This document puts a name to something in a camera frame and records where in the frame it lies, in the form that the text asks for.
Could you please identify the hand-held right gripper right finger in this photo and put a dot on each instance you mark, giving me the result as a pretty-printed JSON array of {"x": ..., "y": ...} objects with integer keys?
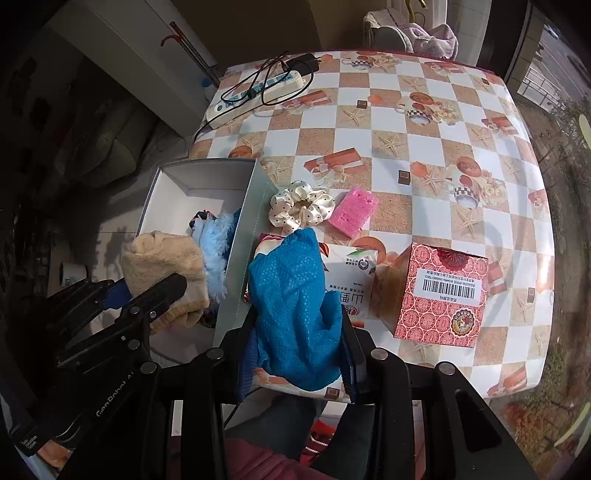
[{"x": 351, "y": 369}]

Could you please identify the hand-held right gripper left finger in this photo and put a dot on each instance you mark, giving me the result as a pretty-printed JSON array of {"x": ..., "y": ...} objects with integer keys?
[{"x": 231, "y": 364}]

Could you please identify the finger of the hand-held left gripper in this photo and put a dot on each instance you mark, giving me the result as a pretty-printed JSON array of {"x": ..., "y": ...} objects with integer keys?
[
  {"x": 113, "y": 297},
  {"x": 78, "y": 295}
]

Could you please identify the beige knitted sock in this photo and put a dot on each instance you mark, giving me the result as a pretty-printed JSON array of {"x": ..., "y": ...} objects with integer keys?
[{"x": 161, "y": 258}]

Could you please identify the teal knitted sock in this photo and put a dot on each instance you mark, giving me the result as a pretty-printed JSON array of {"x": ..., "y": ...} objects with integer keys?
[{"x": 295, "y": 314}]

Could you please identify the light blue fluffy scrunchie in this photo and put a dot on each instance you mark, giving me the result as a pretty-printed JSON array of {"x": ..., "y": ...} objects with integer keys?
[{"x": 217, "y": 249}]

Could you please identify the large white cardboard box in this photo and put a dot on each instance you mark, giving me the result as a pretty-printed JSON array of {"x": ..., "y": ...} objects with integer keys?
[{"x": 184, "y": 184}]

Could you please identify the person's left hand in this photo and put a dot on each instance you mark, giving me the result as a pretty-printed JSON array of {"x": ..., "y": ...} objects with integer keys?
[{"x": 55, "y": 454}]

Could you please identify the white paper cup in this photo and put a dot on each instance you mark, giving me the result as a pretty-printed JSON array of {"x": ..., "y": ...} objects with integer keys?
[{"x": 71, "y": 277}]

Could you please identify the red patterned carton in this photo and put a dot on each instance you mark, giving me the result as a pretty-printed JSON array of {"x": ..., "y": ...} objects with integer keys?
[{"x": 434, "y": 314}]

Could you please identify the person's maroon jacket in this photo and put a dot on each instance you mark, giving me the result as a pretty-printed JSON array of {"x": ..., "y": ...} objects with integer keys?
[{"x": 258, "y": 461}]

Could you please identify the pale green sofa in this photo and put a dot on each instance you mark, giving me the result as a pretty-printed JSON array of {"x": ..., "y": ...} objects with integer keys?
[{"x": 115, "y": 143}]

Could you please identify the pink sponge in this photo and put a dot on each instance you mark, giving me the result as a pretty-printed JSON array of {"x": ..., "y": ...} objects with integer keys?
[{"x": 353, "y": 212}]

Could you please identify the white polka dot scrunchie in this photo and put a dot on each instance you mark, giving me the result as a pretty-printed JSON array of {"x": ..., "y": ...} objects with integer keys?
[{"x": 318, "y": 203}]

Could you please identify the white cabinet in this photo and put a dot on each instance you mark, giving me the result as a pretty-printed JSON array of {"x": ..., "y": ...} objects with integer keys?
[{"x": 138, "y": 46}]

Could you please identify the white power strip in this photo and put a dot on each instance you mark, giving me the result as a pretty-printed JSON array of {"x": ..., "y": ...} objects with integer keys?
[{"x": 281, "y": 87}]

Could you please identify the pink cloth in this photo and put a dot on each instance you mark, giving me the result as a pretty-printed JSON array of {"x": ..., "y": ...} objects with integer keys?
[{"x": 434, "y": 41}]

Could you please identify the yellow hanger hook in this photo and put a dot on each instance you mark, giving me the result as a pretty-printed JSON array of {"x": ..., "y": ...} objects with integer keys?
[{"x": 415, "y": 3}]

